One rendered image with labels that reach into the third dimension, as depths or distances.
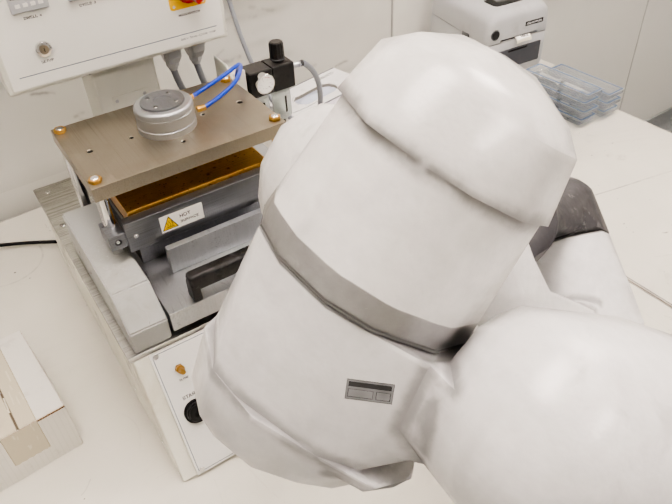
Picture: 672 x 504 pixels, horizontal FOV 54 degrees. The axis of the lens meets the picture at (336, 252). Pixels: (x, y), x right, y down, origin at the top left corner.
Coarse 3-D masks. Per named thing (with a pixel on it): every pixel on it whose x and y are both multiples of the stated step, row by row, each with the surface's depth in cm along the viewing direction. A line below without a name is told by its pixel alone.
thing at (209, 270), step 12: (240, 252) 84; (204, 264) 83; (216, 264) 82; (228, 264) 83; (240, 264) 84; (192, 276) 81; (204, 276) 81; (216, 276) 83; (228, 276) 84; (192, 288) 81
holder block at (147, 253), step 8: (112, 208) 95; (248, 208) 94; (256, 208) 95; (224, 216) 93; (232, 216) 94; (208, 224) 92; (216, 224) 93; (184, 232) 90; (192, 232) 91; (168, 240) 89; (176, 240) 90; (144, 248) 88; (152, 248) 89; (160, 248) 89; (144, 256) 89; (152, 256) 89; (160, 256) 90
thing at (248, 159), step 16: (224, 160) 92; (240, 160) 92; (256, 160) 91; (176, 176) 89; (192, 176) 89; (208, 176) 89; (224, 176) 89; (128, 192) 87; (144, 192) 87; (160, 192) 86; (176, 192) 86; (128, 208) 84; (144, 208) 84
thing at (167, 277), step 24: (240, 216) 90; (192, 240) 86; (216, 240) 89; (240, 240) 91; (144, 264) 89; (168, 264) 89; (192, 264) 88; (168, 288) 85; (216, 288) 85; (168, 312) 82; (192, 312) 83
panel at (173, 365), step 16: (192, 336) 85; (160, 352) 83; (176, 352) 84; (192, 352) 85; (160, 368) 84; (176, 368) 84; (192, 368) 86; (160, 384) 84; (176, 384) 85; (192, 384) 86; (176, 400) 85; (192, 400) 86; (176, 416) 86; (192, 432) 87; (208, 432) 88; (192, 448) 87; (208, 448) 88; (224, 448) 90; (208, 464) 89
